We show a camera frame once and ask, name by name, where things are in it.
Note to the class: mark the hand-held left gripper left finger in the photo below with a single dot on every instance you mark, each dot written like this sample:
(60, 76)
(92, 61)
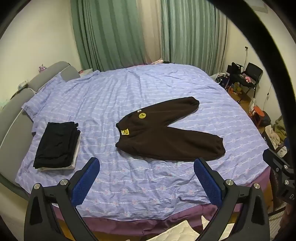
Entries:
(85, 183)

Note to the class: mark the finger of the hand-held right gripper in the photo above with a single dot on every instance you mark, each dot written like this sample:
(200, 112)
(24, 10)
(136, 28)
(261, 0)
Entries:
(274, 160)

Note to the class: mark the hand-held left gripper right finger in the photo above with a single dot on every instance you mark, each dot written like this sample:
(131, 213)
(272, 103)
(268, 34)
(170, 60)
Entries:
(208, 183)

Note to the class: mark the brown pants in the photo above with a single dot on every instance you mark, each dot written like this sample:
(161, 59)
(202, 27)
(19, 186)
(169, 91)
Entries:
(161, 134)

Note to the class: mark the dark wicker chair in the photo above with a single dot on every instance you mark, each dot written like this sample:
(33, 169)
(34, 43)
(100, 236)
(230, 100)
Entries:
(273, 185)

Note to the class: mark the white folded cloth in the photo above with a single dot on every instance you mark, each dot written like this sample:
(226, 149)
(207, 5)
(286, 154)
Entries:
(73, 165)

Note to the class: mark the white pink cloth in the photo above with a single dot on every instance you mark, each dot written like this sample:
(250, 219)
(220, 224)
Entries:
(272, 136)

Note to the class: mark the olive green jacket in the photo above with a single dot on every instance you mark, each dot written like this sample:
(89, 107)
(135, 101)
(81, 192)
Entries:
(281, 127)

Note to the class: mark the dark grey bag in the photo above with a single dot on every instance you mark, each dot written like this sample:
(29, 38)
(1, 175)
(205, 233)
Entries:
(266, 119)

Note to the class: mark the stack of black folded clothes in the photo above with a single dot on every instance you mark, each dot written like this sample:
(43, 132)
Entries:
(55, 143)

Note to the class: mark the red stool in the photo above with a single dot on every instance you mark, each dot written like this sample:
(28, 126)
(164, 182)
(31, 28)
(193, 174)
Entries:
(259, 112)

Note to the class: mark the blue striped bed sheet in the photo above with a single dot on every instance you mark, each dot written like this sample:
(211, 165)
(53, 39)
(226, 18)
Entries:
(138, 185)

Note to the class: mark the white quilted mat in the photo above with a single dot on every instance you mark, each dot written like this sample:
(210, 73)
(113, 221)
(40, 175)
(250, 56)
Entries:
(182, 234)

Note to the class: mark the white plastic bag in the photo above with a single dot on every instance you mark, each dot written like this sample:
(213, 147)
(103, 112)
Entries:
(252, 103)

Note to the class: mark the purple bed skirt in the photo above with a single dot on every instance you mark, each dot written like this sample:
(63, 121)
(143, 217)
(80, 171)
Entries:
(138, 226)

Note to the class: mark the colourful toy pile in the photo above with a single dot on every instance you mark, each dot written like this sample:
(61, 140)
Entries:
(233, 87)

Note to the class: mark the black chair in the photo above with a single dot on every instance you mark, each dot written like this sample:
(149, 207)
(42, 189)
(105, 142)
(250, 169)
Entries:
(253, 71)

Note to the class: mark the blue striped pillow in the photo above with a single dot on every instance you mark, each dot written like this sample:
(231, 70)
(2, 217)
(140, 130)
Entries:
(46, 97)

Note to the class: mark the black bag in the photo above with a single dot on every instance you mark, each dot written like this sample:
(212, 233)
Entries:
(233, 68)

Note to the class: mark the grey padded headboard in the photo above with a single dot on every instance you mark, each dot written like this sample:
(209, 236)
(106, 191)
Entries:
(13, 109)

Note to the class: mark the white bedside table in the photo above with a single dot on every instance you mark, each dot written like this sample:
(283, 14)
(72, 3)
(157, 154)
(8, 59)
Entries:
(85, 71)

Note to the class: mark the purple toy figure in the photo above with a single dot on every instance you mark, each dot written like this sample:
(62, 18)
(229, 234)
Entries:
(43, 67)

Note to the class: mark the pale pink plush toy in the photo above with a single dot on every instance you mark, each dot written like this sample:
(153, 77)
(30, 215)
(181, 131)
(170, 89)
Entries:
(158, 61)

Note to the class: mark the green curtain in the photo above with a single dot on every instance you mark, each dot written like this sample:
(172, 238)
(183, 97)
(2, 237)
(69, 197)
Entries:
(192, 34)
(104, 34)

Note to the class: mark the beige sheer curtain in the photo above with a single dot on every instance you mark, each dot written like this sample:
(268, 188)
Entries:
(151, 30)

